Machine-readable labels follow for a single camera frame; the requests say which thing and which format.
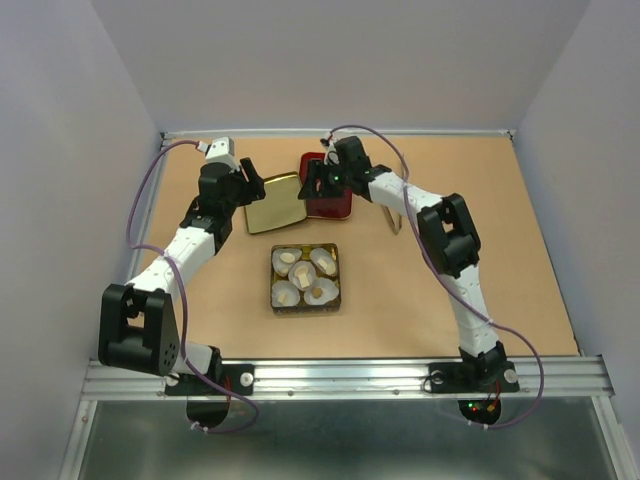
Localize top right paper cup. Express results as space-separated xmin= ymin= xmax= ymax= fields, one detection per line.
xmin=310 ymin=248 xmax=337 ymax=277

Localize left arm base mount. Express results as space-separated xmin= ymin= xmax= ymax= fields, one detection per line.
xmin=164 ymin=348 xmax=259 ymax=434

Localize centre paper cup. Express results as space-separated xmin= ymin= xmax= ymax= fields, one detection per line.
xmin=288 ymin=261 xmax=316 ymax=291

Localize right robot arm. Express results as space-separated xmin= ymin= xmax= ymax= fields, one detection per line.
xmin=298 ymin=134 xmax=506 ymax=390

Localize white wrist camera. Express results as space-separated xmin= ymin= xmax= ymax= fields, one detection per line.
xmin=320 ymin=133 xmax=340 ymax=165
xmin=196 ymin=137 xmax=240 ymax=170

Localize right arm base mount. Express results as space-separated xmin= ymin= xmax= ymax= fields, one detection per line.
xmin=423 ymin=357 xmax=520 ymax=427

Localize aluminium mounting rail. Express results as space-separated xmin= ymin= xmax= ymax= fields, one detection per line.
xmin=81 ymin=356 xmax=614 ymax=402

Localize oval white chocolate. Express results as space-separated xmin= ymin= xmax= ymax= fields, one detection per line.
xmin=279 ymin=252 xmax=296 ymax=264

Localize bottom left paper cup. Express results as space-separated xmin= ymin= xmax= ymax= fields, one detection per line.
xmin=271 ymin=280 xmax=300 ymax=308

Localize red lacquer tray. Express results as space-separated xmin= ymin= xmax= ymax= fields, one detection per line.
xmin=299 ymin=152 xmax=353 ymax=220

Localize top left paper cup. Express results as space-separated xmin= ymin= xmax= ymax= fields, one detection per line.
xmin=272 ymin=248 xmax=302 ymax=276

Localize rectangular white chocolate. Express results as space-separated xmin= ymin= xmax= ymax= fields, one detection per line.
xmin=318 ymin=258 xmax=335 ymax=275

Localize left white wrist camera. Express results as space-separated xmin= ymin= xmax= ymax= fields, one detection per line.
xmin=196 ymin=137 xmax=240 ymax=170

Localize metal front plate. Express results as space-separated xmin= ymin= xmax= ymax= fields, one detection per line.
xmin=60 ymin=397 xmax=638 ymax=479

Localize bottom right paper cup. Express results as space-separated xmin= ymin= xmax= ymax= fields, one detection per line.
xmin=304 ymin=278 xmax=339 ymax=306

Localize gold tin lid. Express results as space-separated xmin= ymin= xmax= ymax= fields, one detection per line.
xmin=244 ymin=172 xmax=307 ymax=235

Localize square white chocolate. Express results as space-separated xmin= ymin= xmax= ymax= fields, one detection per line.
xmin=298 ymin=275 xmax=310 ymax=290

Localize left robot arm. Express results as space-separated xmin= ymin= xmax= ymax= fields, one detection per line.
xmin=98 ymin=158 xmax=265 ymax=394

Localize steel serving tongs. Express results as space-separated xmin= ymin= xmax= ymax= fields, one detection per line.
xmin=369 ymin=152 xmax=409 ymax=236

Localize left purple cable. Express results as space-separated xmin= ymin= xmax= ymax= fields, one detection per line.
xmin=127 ymin=139 xmax=260 ymax=435

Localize chocolate tin base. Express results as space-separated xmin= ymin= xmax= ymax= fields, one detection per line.
xmin=270 ymin=243 xmax=342 ymax=315

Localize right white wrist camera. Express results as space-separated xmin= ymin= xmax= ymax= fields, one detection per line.
xmin=320 ymin=133 xmax=340 ymax=165

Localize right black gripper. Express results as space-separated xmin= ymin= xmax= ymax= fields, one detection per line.
xmin=296 ymin=160 xmax=352 ymax=200

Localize paper cup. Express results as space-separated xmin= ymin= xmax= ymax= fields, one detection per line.
xmin=272 ymin=248 xmax=302 ymax=276
xmin=271 ymin=280 xmax=300 ymax=308
xmin=288 ymin=261 xmax=316 ymax=291
xmin=310 ymin=248 xmax=337 ymax=277
xmin=304 ymin=278 xmax=339 ymax=306

